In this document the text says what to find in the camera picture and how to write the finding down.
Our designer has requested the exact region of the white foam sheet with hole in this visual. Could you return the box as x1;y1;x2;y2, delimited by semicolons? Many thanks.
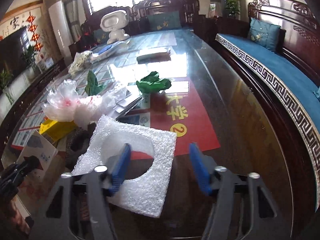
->
72;115;177;218

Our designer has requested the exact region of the grey white carton box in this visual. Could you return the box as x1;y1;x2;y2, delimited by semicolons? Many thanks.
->
16;131;58;181

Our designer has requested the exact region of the yellow carton box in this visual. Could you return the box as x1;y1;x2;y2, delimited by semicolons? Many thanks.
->
39;119;77;142

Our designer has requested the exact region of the clear plastic bag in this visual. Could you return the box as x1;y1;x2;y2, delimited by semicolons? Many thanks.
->
42;79;127;129

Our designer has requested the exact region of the green wrapper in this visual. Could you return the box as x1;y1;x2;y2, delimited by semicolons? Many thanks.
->
136;71;171;94

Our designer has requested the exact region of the green snack bag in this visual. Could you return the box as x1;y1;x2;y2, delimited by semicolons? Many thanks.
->
85;70;106;96

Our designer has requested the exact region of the white remote control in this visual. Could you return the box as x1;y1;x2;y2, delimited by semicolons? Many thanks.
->
136;48;171;63

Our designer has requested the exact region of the blue bench seat cushion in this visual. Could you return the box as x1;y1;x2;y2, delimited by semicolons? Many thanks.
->
215;34;319;152

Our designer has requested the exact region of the black television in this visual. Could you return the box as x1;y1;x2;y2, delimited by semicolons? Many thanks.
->
0;27;30;79

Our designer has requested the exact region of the red hanging decoration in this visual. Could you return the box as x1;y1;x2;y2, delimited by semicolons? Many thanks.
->
26;13;43;52

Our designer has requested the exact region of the white patterned snack bag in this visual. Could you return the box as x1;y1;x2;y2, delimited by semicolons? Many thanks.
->
68;50;92;75

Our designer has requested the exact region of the white wet wipes pack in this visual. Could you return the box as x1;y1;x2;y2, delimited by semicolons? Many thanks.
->
90;41;130;64

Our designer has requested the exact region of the teal embroidered cushion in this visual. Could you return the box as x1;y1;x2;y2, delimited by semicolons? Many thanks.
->
248;18;280;52

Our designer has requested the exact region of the carved wooden sofa bench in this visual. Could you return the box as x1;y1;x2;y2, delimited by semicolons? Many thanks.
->
212;0;320;210

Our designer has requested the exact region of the teal cushion on back sofa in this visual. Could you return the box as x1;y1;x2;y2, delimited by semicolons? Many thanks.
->
148;11;182;31

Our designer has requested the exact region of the carved wooden back sofa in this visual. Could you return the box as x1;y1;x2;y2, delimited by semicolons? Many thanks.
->
80;0;200;47

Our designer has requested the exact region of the potted green plant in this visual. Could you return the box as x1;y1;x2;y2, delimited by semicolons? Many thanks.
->
225;0;240;18

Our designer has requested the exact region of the white robot toy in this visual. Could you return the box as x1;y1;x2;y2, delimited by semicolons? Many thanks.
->
100;10;130;44

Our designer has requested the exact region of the white air conditioner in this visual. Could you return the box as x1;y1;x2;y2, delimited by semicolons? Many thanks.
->
48;1;73;59

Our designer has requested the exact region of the black foam ring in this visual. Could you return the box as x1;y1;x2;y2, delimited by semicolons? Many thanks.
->
64;126;97;168

